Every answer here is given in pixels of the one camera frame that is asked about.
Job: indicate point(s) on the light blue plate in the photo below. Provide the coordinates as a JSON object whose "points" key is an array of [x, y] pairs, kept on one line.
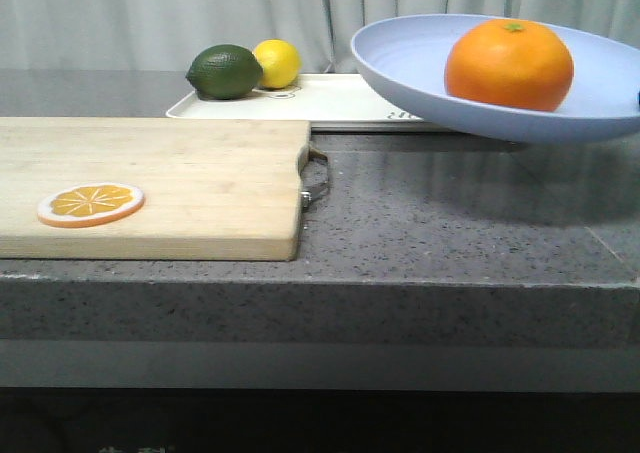
{"points": [[403, 60]]}

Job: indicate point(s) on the orange fruit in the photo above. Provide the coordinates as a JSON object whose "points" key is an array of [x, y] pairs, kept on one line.
{"points": [[512, 63]]}

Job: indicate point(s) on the cream white tray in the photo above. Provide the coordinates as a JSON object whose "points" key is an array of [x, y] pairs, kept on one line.
{"points": [[329, 102]]}

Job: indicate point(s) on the wooden cutting board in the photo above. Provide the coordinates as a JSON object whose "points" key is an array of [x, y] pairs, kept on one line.
{"points": [[214, 189]]}

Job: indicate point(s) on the yellow lemon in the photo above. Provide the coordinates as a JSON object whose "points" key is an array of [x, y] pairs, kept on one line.
{"points": [[280, 62]]}

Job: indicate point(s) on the green lime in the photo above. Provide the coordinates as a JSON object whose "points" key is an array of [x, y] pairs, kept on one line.
{"points": [[224, 72]]}

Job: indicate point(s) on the orange slice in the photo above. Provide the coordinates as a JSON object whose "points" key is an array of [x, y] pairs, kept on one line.
{"points": [[90, 205]]}

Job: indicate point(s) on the grey curtain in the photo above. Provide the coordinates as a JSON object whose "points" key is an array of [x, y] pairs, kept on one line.
{"points": [[165, 35]]}

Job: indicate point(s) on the metal cutting board handle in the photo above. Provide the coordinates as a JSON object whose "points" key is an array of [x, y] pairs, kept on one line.
{"points": [[316, 177]]}

